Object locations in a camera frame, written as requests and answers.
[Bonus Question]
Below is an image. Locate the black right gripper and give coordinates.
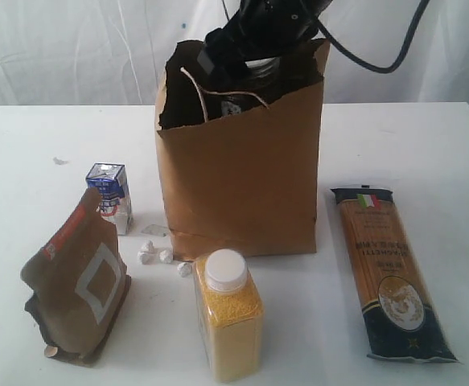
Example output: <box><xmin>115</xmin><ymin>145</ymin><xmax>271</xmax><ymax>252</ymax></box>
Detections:
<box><xmin>197</xmin><ymin>0</ymin><xmax>331</xmax><ymax>85</ymax></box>

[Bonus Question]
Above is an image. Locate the dark can pull-tab lid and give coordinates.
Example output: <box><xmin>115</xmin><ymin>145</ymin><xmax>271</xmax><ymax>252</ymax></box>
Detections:
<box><xmin>204</xmin><ymin>57</ymin><xmax>282</xmax><ymax>119</ymax></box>

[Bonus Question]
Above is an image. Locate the brown paper shopping bag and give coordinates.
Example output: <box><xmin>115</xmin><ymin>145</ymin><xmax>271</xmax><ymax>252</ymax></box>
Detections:
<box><xmin>154</xmin><ymin>39</ymin><xmax>329</xmax><ymax>261</ymax></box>

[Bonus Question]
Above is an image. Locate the yellow millet bottle white cap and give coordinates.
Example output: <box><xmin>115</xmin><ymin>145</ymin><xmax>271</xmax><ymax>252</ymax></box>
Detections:
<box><xmin>193</xmin><ymin>249</ymin><xmax>264</xmax><ymax>383</ymax></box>

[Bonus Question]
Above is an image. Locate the blue white milk carton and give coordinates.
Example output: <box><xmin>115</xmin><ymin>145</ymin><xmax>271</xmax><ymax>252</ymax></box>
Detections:
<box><xmin>85</xmin><ymin>162</ymin><xmax>133</xmax><ymax>236</ymax></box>

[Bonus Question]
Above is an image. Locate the small paper scrap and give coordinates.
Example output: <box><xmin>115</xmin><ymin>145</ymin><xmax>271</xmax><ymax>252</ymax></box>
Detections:
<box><xmin>53</xmin><ymin>157</ymin><xmax>68</xmax><ymax>166</ymax></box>

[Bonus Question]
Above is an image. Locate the brown kraft coffee pouch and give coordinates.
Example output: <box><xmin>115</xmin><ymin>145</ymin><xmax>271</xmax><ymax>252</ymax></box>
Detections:
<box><xmin>20</xmin><ymin>187</ymin><xmax>131</xmax><ymax>366</ymax></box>

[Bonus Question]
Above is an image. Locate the spaghetti packet dark blue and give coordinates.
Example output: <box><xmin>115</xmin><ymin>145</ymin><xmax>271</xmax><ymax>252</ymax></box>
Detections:
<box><xmin>332</xmin><ymin>186</ymin><xmax>457</xmax><ymax>363</ymax></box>

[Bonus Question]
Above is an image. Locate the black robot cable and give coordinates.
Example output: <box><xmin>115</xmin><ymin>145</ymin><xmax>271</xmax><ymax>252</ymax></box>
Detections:
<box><xmin>316</xmin><ymin>0</ymin><xmax>432</xmax><ymax>75</ymax></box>

